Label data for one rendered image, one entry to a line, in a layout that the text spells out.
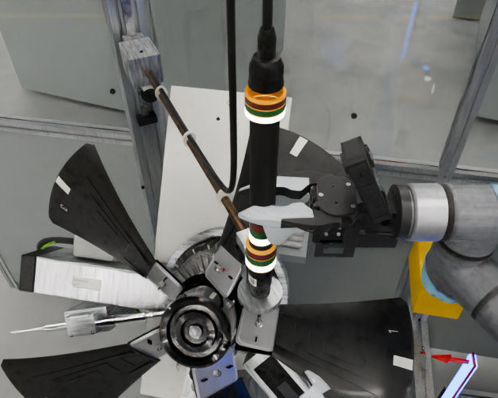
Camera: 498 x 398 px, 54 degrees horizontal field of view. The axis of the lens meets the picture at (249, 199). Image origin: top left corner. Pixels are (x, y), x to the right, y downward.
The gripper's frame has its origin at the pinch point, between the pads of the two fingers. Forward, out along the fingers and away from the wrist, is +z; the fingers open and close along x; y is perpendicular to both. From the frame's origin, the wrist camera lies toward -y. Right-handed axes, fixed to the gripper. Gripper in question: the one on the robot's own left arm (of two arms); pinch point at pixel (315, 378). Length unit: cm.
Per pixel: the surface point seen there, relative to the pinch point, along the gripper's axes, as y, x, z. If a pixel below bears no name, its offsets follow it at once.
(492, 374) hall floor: -93, 128, 11
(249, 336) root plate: 6.1, -2.2, 10.5
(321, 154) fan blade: -14.9, -23.4, 22.0
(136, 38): -2, -23, 78
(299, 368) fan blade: 1.5, -0.9, 2.3
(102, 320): 28.1, 5.1, 31.1
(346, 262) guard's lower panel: -48, 71, 55
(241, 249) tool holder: 3.2, -18.5, 15.3
